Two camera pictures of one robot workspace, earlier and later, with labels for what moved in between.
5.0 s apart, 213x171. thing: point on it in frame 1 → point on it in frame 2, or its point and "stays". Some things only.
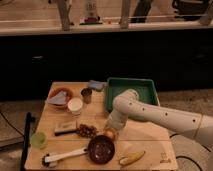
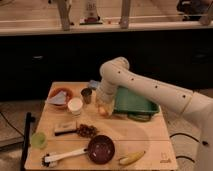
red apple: [111, 134] → [103, 112]
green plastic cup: [38, 139] stays
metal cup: [87, 95] stays
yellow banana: [132, 158] stays
